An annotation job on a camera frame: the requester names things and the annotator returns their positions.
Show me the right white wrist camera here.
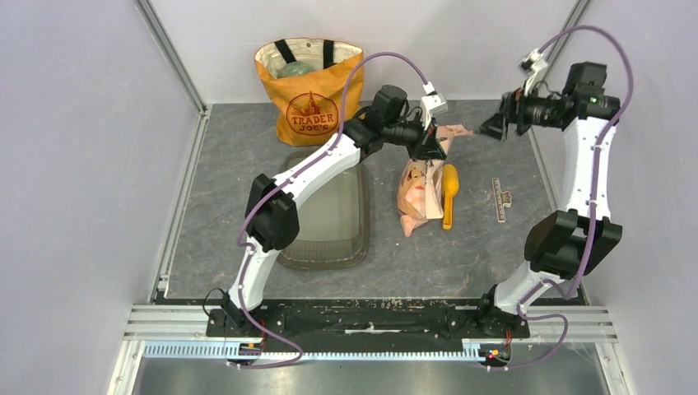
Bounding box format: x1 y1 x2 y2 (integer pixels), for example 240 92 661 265
519 49 548 96

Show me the aluminium corner post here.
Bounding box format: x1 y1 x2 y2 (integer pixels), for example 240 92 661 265
134 0 207 114
530 0 593 93

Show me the pink litter bag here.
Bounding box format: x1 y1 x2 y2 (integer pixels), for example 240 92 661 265
396 123 477 238

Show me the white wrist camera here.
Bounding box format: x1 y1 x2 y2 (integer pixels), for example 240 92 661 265
519 49 548 96
420 81 449 117

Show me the right aluminium corner post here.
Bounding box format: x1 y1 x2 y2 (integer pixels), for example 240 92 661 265
530 0 593 93

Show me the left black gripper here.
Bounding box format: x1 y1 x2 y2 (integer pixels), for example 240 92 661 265
384 112 447 164

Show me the orange Trader Joe's bag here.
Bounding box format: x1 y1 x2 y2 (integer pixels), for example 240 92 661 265
254 37 364 146

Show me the grey translucent litter box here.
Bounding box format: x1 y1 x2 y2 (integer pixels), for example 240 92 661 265
277 164 370 271

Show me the orange plastic scoop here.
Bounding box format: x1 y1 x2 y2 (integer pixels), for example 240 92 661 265
442 164 459 230

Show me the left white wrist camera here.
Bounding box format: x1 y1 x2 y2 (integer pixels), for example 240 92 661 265
420 81 449 117

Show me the green bundle inside bag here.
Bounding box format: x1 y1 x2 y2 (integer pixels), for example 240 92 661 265
277 61 314 79

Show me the left aluminium corner post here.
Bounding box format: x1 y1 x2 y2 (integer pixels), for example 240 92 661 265
134 0 207 114

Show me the slotted cable duct rail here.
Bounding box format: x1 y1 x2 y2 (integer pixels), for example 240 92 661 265
142 340 484 362

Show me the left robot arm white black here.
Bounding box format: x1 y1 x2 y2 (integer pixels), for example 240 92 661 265
207 85 449 336

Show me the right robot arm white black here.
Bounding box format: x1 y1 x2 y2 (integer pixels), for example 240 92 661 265
473 62 622 337

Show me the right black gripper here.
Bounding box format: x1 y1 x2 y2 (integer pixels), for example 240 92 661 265
475 79 563 142

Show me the torn bag top strip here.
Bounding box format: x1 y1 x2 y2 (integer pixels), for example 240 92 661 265
491 178 513 223

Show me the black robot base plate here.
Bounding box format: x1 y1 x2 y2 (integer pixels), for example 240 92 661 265
204 298 530 355

